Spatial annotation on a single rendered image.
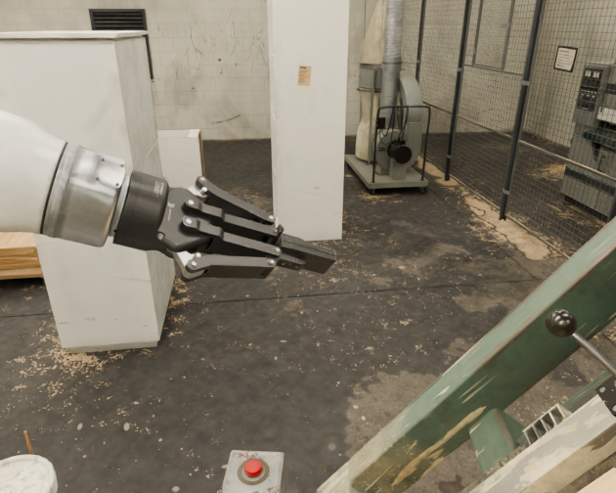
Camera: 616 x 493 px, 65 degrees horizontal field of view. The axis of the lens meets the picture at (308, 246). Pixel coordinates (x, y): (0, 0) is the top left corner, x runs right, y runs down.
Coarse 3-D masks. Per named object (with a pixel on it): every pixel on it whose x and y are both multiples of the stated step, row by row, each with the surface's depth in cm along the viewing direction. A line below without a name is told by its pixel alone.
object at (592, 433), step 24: (600, 408) 64; (552, 432) 68; (576, 432) 65; (600, 432) 62; (528, 456) 69; (552, 456) 66; (576, 456) 64; (600, 456) 63; (504, 480) 70; (528, 480) 67; (552, 480) 66
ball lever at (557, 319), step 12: (552, 312) 64; (564, 312) 63; (552, 324) 63; (564, 324) 62; (576, 324) 63; (564, 336) 63; (576, 336) 63; (588, 348) 63; (600, 360) 62; (612, 372) 62
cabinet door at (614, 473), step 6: (606, 474) 60; (612, 474) 60; (594, 480) 61; (600, 480) 61; (606, 480) 60; (612, 480) 59; (588, 486) 61; (594, 486) 61; (600, 486) 60; (606, 486) 60; (612, 486) 59; (582, 492) 62; (588, 492) 61; (594, 492) 60; (600, 492) 60; (606, 492) 59; (612, 492) 59
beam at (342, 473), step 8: (344, 464) 107; (336, 472) 108; (344, 472) 105; (328, 480) 109; (336, 480) 106; (344, 480) 103; (320, 488) 110; (328, 488) 107; (336, 488) 104; (344, 488) 102; (352, 488) 101
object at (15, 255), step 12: (0, 240) 367; (12, 240) 367; (24, 240) 367; (0, 252) 354; (12, 252) 355; (24, 252) 356; (36, 252) 362; (0, 264) 358; (12, 264) 359; (24, 264) 360; (36, 264) 361; (0, 276) 351; (12, 276) 353; (24, 276) 354; (36, 276) 355
